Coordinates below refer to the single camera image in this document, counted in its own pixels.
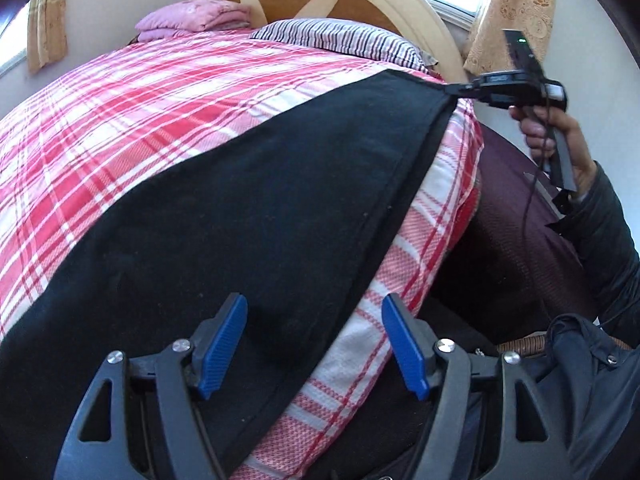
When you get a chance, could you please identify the beige curtain left window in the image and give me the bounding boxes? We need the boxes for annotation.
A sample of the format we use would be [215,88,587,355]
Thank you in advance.
[26,0,68,75]

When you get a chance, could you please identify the black cable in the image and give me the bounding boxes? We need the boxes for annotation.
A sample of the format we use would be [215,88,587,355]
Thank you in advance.
[519,94,554,281]

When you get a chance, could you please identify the striped pillow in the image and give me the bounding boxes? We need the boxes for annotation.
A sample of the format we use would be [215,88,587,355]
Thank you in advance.
[250,18,438,72]

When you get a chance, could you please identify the pink folded quilt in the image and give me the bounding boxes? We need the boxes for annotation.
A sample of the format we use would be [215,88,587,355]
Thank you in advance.
[134,0,250,42]

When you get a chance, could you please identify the dark blue jacket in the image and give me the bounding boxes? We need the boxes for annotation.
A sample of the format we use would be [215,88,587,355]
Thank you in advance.
[475,314,639,479]

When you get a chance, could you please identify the red white plaid bedsheet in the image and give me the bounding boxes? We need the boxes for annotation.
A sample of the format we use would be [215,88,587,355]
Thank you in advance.
[1,32,483,479]

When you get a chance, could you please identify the beige curtain by headboard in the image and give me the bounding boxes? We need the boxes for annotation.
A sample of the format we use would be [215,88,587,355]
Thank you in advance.
[463,0,556,75]

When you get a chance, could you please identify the right forearm dark sleeve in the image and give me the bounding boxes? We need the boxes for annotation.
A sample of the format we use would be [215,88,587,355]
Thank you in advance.
[549,166,639,348]

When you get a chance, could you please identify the right hand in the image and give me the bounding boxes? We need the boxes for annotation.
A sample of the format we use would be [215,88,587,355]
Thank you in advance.
[509,106,598,197]

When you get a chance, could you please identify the black pants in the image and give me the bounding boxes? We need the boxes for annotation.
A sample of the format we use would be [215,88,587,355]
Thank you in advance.
[1,70,457,479]

